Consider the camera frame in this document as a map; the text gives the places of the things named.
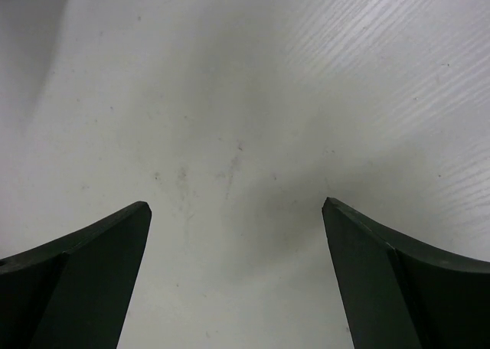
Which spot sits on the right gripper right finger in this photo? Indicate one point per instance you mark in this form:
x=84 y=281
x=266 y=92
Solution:
x=399 y=292

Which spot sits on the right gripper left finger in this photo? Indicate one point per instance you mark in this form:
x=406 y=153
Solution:
x=74 y=292

